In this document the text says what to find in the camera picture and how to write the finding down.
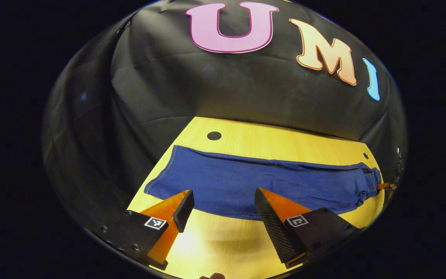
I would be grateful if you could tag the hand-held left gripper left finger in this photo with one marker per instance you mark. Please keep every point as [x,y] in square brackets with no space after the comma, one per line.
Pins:
[184,211]

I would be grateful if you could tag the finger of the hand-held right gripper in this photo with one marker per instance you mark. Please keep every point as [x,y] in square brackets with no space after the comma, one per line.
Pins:
[385,186]

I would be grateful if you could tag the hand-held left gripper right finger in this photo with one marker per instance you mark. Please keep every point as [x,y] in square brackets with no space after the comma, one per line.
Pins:
[273,228]

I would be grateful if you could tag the blue denim jeans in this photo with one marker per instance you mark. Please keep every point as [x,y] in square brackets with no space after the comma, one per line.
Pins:
[246,182]

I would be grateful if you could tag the black backdrop cloth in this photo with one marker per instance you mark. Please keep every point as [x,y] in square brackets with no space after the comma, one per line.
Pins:
[161,85]

